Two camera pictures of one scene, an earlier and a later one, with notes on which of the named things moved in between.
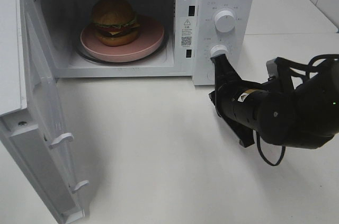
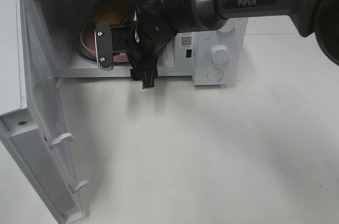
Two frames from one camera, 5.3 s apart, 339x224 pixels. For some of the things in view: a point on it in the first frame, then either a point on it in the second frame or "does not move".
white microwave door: x=30 y=118 does not move
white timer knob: x=219 y=50 does not move
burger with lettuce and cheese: x=115 y=23 does not move
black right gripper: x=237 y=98 → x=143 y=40
